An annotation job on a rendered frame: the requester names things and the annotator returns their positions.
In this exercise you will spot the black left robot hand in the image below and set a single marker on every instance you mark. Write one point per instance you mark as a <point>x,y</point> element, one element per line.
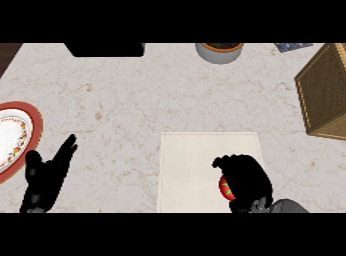
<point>43,180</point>

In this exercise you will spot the blue printed card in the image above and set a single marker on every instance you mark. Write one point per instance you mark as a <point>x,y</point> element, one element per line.
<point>291,46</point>

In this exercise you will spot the red-rimmed white plate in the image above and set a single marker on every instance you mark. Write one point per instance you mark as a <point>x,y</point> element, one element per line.
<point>13,143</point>

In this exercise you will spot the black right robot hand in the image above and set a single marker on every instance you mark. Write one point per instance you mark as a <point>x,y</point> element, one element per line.
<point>249,180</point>

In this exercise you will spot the brown wicker basket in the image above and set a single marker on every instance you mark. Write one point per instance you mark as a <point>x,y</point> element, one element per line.
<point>328,93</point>

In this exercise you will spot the grey pot with orange rim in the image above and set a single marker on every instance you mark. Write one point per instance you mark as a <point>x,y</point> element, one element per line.
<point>220,52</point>

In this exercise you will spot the cream placemat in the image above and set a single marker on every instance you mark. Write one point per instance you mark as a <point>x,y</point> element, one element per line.
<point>190,173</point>

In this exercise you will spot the black appliance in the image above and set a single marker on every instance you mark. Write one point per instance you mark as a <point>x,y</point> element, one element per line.
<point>106,49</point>

